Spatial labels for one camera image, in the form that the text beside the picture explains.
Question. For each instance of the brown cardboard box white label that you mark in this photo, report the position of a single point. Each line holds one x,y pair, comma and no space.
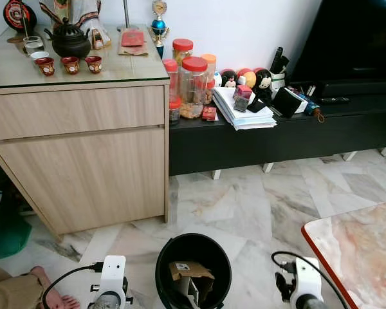
190,271

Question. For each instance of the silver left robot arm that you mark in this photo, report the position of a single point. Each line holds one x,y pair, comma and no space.
106,302

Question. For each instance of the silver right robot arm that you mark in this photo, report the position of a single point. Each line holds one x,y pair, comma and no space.
314,304

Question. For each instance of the black round rubbish bin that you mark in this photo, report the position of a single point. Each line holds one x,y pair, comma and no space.
164,280

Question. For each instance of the person's bare foot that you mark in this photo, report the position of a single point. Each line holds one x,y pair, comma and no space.
55,293

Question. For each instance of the marble table red edge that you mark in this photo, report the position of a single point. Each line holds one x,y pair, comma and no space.
363,251

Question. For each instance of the person's leg khaki trousers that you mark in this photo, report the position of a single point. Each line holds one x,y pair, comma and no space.
9,290

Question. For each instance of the light wood cabinet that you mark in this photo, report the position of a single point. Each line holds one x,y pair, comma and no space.
83,167

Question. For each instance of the green cushion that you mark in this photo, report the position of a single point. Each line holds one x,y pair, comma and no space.
6,232

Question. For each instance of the black low TV console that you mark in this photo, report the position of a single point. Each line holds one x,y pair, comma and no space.
296,138

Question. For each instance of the stack of white papers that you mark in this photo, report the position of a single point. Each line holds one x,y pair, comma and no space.
231,116

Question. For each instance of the small black phone stand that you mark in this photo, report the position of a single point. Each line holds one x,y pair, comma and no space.
257,105

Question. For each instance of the black white flat box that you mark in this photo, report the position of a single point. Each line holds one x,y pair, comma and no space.
286,102

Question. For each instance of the tiny jar red lid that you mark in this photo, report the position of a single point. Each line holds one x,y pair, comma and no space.
174,109

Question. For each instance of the small red box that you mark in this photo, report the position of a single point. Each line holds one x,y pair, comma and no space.
209,114

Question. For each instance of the black remote control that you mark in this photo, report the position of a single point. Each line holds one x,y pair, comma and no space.
334,100

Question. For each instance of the dark red patterned box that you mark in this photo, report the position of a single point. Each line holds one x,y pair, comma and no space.
242,96

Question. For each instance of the large black eared mouse toy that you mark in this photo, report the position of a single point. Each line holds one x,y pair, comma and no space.
264,80

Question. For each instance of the white cup with remotes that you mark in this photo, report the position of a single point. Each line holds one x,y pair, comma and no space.
278,77

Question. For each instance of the orange round toy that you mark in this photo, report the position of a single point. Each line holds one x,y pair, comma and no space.
248,77

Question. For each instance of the large clear jar red lid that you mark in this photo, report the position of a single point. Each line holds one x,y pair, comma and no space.
193,87

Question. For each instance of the small black eared mouse toy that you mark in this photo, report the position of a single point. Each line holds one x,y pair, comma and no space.
228,78

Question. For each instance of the slim clear jar red lid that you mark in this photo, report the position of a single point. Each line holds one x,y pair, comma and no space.
170,77

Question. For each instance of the small red tea cup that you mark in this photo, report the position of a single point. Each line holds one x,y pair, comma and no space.
70,65
45,66
94,64

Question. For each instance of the clear jar orange lid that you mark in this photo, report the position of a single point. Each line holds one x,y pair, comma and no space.
210,71

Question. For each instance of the short snack jar red lid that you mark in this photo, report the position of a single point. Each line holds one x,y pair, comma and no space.
182,48

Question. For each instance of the small white dish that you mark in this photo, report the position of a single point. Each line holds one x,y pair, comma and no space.
40,55

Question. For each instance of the red packet on brown paper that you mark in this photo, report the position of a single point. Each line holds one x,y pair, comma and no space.
133,38

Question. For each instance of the black flat television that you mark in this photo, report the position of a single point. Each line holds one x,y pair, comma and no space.
354,45

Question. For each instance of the black incense burner pot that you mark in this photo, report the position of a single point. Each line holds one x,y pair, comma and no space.
69,40

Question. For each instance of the clear drinking glass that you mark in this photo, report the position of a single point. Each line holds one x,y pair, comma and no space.
33,45

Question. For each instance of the gold blue trophy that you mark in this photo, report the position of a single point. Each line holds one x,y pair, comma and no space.
159,27

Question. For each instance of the robed altar statue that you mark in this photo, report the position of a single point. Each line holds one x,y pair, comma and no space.
90,22

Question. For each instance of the silver lamp pole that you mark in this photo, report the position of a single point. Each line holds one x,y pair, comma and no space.
126,13

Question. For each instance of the round red black ornament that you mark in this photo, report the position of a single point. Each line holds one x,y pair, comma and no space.
18,14

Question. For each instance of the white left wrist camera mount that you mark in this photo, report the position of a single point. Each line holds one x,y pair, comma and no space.
112,273

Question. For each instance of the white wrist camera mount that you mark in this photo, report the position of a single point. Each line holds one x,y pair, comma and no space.
112,273
305,280

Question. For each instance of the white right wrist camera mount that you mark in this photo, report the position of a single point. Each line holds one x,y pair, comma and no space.
305,280

